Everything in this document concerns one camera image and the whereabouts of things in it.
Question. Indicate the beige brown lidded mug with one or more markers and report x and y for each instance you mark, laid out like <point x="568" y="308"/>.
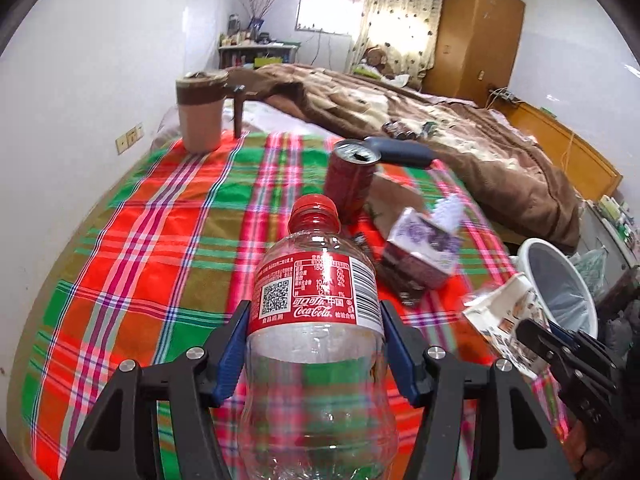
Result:
<point x="200" y="120"/>

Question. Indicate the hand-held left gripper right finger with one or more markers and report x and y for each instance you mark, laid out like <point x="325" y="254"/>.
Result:
<point x="400" y="355"/>

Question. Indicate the small green white box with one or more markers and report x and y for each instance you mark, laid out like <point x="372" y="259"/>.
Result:
<point x="429" y="130"/>

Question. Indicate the patterned curtain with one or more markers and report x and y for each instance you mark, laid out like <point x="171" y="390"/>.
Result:
<point x="400" y="10"/>

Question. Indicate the brown teddy bear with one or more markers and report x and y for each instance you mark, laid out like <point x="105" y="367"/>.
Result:
<point x="375" y="57"/>

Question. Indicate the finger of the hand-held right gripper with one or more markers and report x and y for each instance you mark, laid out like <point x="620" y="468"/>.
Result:
<point x="540" y="342"/>
<point x="590" y="352"/>

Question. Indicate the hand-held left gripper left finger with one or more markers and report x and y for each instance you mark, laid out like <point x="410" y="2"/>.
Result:
<point x="231" y="355"/>

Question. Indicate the wooden headboard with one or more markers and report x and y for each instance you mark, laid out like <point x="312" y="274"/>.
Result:
<point x="560" y="145"/>

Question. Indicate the white power strip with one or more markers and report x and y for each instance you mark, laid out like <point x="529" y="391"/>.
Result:
<point x="502" y="94"/>

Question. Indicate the dark blue glasses case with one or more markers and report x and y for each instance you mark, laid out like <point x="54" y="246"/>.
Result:
<point x="400" y="152"/>

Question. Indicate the wooden wardrobe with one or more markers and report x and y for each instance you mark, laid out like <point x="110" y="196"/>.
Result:
<point x="475" y="40"/>

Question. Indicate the person's right hand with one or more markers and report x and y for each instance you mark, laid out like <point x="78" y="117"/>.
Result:
<point x="580" y="447"/>

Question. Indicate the window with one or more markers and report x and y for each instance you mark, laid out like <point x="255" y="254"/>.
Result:
<point x="325" y="12"/>

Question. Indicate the white round trash bin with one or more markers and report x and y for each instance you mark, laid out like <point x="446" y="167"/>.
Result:
<point x="560" y="280"/>

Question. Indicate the dark shiny wrappers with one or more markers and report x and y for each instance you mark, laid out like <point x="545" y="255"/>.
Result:
<point x="400" y="131"/>

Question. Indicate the red green plaid bed sheet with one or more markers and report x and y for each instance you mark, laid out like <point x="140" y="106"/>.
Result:
<point x="150" y="260"/>

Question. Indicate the black chair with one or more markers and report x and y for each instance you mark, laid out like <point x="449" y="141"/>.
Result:
<point x="625" y="310"/>

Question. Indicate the red soda can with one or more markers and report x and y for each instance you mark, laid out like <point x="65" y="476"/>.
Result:
<point x="347" y="185"/>

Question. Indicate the pile of small boxes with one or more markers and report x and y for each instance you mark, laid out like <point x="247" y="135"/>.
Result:
<point x="617" y="210"/>

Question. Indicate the decorative dry branches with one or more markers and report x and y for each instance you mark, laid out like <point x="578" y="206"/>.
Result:
<point x="257" y="7"/>

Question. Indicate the brown patterned blanket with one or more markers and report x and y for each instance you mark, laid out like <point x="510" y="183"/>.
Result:
<point x="500" y="170"/>

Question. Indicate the beige wall outlet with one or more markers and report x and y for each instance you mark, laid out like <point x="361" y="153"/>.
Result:
<point x="129" y="139"/>

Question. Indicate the translucent plastic bag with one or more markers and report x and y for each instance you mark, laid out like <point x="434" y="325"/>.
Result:
<point x="592" y="265"/>

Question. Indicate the patterned paper cup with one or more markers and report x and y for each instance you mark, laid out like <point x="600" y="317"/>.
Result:
<point x="500" y="310"/>

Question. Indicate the clear plastic bottle red label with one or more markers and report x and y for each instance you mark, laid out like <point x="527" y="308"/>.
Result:
<point x="315" y="285"/>

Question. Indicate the small cluttered shelf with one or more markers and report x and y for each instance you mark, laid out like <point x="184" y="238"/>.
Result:
<point x="240" y="55"/>

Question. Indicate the white bedside cabinet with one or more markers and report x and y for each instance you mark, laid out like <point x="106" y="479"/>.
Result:
<point x="600" y="230"/>

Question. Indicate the purple tissue box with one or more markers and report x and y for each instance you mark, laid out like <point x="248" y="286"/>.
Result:
<point x="415" y="260"/>

